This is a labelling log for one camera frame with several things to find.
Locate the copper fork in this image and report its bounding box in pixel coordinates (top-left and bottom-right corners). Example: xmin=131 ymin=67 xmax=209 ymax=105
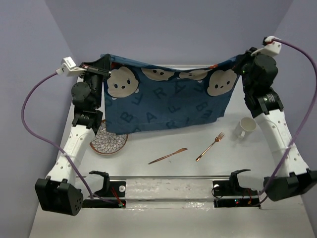
xmin=195 ymin=132 xmax=225 ymax=162

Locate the floral ceramic plate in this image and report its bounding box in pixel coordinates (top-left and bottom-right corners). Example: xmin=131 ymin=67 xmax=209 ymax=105
xmin=90 ymin=119 xmax=128 ymax=156

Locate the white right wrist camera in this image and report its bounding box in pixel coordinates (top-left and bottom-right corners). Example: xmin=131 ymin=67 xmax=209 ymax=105
xmin=251 ymin=36 xmax=282 ymax=57

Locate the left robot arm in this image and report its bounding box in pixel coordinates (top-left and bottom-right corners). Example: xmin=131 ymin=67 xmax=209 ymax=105
xmin=35 ymin=54 xmax=111 ymax=216

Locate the white ceramic mug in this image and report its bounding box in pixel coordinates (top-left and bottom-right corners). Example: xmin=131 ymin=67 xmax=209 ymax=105
xmin=234 ymin=117 xmax=257 ymax=139

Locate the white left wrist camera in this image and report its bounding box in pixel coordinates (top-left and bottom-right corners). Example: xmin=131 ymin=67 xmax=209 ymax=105
xmin=56 ymin=57 xmax=86 ymax=77

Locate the blue cartoon placemat cloth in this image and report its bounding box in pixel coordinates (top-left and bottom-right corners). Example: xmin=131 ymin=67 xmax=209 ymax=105
xmin=104 ymin=55 xmax=239 ymax=134

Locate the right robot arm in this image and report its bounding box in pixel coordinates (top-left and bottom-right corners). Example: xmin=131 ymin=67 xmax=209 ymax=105
xmin=228 ymin=47 xmax=317 ymax=201

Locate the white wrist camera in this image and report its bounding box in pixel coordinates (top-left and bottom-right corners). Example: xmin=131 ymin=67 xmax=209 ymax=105
xmin=251 ymin=36 xmax=282 ymax=57
xmin=56 ymin=57 xmax=86 ymax=77

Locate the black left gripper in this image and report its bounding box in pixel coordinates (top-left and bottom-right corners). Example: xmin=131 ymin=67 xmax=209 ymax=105
xmin=77 ymin=54 xmax=110 ymax=109

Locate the metal base rail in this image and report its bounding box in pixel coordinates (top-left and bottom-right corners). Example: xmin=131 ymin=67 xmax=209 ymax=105
xmin=83 ymin=176 xmax=260 ymax=210

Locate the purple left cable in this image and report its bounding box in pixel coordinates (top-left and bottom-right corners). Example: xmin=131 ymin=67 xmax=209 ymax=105
xmin=21 ymin=72 xmax=119 ymax=205

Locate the copper knife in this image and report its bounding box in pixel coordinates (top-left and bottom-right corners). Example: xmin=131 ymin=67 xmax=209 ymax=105
xmin=148 ymin=148 xmax=187 ymax=165

